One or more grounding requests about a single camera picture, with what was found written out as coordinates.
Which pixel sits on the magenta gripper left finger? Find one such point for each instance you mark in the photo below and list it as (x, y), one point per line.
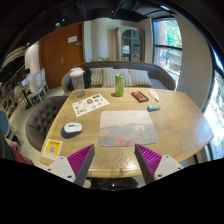
(73, 168)

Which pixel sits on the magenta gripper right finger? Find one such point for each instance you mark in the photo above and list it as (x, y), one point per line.
(154, 166)

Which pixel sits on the white and navy computer mouse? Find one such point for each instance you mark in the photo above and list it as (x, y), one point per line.
(71, 129)

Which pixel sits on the floral landscape mouse pad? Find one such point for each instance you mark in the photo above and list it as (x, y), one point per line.
(126, 128)

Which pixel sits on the yellow QR code card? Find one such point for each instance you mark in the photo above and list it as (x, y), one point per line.
(52, 149)

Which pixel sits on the small teal wrapped item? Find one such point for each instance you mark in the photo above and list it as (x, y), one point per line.
(153, 108)

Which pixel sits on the grey tufted chair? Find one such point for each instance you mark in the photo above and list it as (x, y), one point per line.
(41, 119)

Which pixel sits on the white sticker sheet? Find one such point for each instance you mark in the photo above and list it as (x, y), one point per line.
(89, 104)

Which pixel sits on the black and red phone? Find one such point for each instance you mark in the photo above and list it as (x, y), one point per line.
(139, 96)

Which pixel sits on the white tube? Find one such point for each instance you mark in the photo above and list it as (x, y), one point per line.
(153, 94)

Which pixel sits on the blue chair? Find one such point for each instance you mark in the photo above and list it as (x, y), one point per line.
(5, 127)

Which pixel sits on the striped cushion right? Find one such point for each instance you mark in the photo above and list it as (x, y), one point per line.
(140, 77)

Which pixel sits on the striped cushion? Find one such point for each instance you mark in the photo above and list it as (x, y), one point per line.
(140, 77)
(96, 76)
(109, 77)

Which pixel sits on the clear plastic tumbler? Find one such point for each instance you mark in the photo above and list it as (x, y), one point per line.
(77, 79)

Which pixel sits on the green drink can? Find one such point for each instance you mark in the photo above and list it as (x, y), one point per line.
(119, 85)

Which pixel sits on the black backpack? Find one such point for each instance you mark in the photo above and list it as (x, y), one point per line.
(86, 77)

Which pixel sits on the striped cushion left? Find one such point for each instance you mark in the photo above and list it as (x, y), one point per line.
(96, 76)

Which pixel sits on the white dining chair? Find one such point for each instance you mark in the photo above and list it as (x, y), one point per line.
(34, 82)

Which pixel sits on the grey curved sofa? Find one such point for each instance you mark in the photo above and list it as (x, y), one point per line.
(159, 78)

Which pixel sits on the striped cushion middle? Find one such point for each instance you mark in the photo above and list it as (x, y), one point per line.
(109, 77)

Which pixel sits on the orange wooden door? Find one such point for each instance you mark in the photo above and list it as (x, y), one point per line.
(60, 51)

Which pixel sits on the glass door cabinet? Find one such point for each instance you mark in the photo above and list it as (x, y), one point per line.
(130, 44)

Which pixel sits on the window with dark frame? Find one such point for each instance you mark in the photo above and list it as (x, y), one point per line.
(167, 46)

